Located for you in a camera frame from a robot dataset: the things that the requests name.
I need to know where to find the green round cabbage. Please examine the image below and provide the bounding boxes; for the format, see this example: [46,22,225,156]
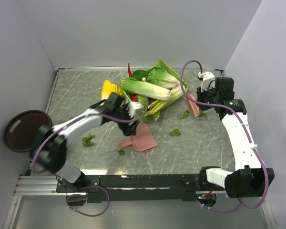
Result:
[137,95,149,110]

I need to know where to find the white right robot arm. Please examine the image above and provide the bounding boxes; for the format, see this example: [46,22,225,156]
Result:
[196,72,275,198]

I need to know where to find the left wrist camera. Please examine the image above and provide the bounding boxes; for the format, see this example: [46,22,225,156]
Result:
[128,102,144,118]

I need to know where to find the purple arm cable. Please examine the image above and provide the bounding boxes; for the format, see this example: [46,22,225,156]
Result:
[32,94,149,217]
[180,59,269,213]

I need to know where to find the aluminium rail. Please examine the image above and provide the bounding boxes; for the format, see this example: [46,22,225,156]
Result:
[13,173,266,196]

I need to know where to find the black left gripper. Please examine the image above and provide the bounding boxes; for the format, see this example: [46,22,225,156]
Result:
[112,103,139,136]

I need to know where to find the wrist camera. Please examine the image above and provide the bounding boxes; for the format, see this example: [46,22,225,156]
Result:
[197,71,215,92]
[128,102,144,118]

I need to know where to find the pink hand brush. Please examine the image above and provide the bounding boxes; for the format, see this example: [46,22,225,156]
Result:
[184,94,200,118]

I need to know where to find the red chili pepper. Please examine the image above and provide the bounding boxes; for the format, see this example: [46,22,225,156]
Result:
[127,63,133,78]

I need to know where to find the brown round bin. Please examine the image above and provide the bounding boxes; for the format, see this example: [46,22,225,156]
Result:
[2,110,52,153]

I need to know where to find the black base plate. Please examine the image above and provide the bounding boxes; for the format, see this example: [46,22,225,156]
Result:
[56,174,214,203]

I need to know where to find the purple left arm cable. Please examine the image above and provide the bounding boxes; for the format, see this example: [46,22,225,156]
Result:
[32,94,149,217]

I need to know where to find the pink dustpan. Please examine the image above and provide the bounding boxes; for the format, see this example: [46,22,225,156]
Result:
[117,125,158,152]

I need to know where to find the large green napa cabbage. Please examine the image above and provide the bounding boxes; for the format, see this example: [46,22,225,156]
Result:
[120,77,171,101]

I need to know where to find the yellow napa cabbage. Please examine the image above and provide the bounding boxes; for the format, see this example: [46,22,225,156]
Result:
[101,80,124,100]

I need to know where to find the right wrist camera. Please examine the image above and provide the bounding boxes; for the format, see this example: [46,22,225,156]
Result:
[197,71,215,92]

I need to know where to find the green paper scrap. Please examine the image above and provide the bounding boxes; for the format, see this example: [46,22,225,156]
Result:
[177,110,190,120]
[199,110,207,117]
[169,129,182,136]
[118,149,125,156]
[82,134,95,147]

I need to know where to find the green bok choy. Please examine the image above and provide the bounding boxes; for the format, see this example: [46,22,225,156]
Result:
[129,59,181,89]

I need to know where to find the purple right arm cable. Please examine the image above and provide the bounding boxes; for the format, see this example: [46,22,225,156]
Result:
[180,59,269,213]

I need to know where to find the green celery stalks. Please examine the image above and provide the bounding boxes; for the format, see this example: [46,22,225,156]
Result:
[142,95,182,122]

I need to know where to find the green plastic basket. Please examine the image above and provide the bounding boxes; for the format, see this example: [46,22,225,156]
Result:
[123,66,189,114]

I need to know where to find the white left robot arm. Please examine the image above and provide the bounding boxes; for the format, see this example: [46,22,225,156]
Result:
[30,93,144,192]

